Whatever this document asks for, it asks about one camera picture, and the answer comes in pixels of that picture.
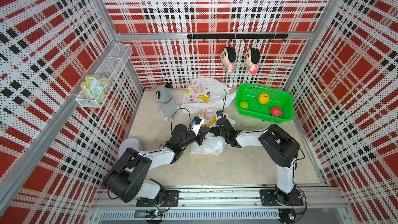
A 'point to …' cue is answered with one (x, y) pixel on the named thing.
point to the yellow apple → (264, 98)
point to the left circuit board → (154, 213)
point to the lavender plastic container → (129, 142)
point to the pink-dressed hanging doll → (252, 57)
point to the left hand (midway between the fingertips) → (211, 127)
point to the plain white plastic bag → (211, 144)
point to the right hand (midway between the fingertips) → (217, 123)
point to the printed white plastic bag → (201, 93)
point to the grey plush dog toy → (168, 103)
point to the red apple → (276, 111)
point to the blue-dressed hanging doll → (228, 57)
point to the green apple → (243, 104)
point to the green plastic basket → (282, 99)
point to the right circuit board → (287, 215)
